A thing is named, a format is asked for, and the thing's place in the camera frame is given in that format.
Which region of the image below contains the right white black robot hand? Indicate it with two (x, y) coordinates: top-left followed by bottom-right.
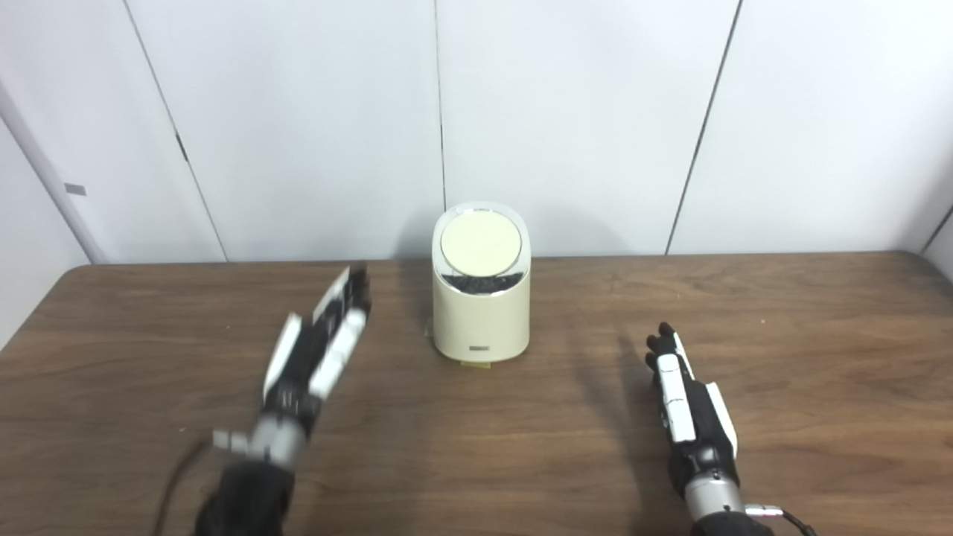
(644, 322), (740, 496)

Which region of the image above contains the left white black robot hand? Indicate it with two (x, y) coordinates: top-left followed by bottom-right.
(261, 267), (373, 440)

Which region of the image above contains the round cream bin lid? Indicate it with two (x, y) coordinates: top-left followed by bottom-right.
(439, 211), (523, 276)

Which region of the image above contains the yellow tape under bin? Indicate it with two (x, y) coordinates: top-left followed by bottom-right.
(426, 320), (492, 369)

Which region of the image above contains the cream-colored desktop trash bin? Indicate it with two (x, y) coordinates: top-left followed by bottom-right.
(431, 202), (533, 364)

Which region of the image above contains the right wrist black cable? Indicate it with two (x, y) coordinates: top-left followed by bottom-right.
(745, 504), (820, 536)

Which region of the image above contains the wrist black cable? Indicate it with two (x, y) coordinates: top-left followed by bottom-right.
(745, 504), (820, 536)
(153, 430), (250, 536)

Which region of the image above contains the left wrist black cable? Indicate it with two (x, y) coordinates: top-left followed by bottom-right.
(153, 430), (250, 536)

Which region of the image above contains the white wall corner post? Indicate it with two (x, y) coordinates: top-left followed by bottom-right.
(0, 82), (112, 265)

